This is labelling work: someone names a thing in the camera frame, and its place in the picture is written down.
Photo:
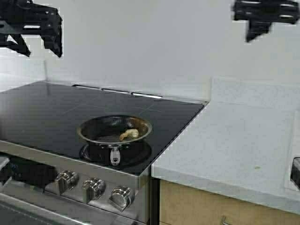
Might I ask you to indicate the steel stove knob middle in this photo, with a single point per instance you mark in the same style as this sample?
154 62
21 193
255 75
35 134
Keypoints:
92 189

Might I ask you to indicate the black glass stove cooktop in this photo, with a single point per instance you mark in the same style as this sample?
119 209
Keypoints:
39 122

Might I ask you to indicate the steel stove knob right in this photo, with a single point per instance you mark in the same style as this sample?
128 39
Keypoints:
121 197

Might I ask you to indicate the stove display panel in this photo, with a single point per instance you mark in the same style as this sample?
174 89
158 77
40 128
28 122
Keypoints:
31 172

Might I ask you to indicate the wooden base cabinet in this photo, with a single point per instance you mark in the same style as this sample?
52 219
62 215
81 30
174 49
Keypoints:
183 205

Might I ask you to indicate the black object right edge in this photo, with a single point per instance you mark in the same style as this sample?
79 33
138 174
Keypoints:
295 172

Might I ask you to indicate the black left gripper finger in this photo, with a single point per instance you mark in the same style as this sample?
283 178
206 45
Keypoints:
28 18

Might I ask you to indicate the steel frying pan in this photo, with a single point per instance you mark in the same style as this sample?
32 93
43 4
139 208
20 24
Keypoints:
103 145

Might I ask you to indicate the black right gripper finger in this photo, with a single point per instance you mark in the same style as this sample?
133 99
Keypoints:
14 42

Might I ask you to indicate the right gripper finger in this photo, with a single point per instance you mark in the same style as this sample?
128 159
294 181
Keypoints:
270 11
256 28

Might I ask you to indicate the metal cabinet handle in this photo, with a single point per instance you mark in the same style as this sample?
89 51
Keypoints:
224 221

